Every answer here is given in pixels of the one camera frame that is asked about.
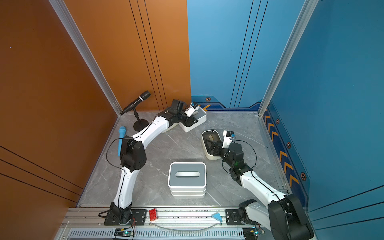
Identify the cream box brown lid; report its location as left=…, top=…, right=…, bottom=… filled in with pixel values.
left=162, top=125, right=177, bottom=133
left=202, top=130, right=223, bottom=161

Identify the left circuit board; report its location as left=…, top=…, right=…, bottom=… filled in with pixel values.
left=113, top=228, right=135, bottom=240

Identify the circuit board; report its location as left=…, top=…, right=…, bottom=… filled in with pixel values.
left=113, top=228, right=135, bottom=240
left=243, top=228, right=265, bottom=240

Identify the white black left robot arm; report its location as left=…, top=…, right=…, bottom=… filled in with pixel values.
left=99, top=100, right=207, bottom=226

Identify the right circuit board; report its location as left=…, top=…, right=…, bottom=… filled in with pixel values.
left=243, top=228, right=265, bottom=240

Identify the red block on rail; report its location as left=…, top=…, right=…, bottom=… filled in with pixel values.
left=149, top=208, right=158, bottom=222

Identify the blue toy microphone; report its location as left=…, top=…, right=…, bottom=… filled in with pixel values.
left=118, top=126, right=127, bottom=157

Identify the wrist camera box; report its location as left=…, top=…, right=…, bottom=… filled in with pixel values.
left=223, top=130, right=236, bottom=148
left=185, top=102, right=200, bottom=118

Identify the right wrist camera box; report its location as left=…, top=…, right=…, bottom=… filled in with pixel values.
left=223, top=130, right=236, bottom=148

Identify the black microphone on stand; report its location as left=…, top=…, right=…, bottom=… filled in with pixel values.
left=120, top=91, right=151, bottom=132

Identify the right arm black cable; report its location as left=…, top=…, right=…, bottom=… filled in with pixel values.
left=221, top=139, right=289, bottom=205

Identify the white box grey lid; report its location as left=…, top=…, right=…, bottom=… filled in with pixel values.
left=171, top=193, right=206, bottom=199
left=168, top=162, right=207, bottom=191
left=179, top=106, right=207, bottom=132

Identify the white box bamboo lid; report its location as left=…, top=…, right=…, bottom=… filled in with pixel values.
left=170, top=188, right=206, bottom=196

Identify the blue triangular piece on rail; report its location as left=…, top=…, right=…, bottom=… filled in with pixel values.
left=212, top=213, right=223, bottom=223

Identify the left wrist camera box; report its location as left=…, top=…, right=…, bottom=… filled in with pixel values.
left=185, top=102, right=200, bottom=118

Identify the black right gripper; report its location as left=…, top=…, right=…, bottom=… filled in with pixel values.
left=205, top=139, right=236, bottom=170

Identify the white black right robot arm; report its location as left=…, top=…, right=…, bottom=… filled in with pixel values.
left=207, top=140, right=315, bottom=240

